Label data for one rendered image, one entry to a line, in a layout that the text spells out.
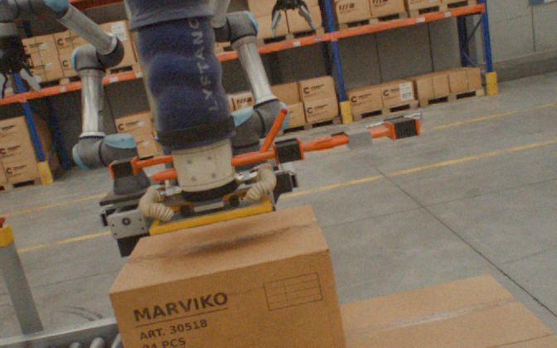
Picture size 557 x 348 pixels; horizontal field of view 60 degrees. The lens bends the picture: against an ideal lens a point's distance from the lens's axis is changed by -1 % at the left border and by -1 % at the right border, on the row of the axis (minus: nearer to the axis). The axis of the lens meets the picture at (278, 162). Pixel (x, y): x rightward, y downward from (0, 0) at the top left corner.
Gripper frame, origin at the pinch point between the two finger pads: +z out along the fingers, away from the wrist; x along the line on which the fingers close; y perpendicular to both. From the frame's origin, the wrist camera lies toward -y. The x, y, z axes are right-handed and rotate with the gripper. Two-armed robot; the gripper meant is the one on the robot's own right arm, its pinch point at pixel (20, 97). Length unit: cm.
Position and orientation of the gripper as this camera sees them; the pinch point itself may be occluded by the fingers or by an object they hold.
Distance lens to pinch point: 188.5
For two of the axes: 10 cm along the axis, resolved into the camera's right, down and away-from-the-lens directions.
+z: 1.8, 9.6, 2.3
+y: 1.5, -2.6, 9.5
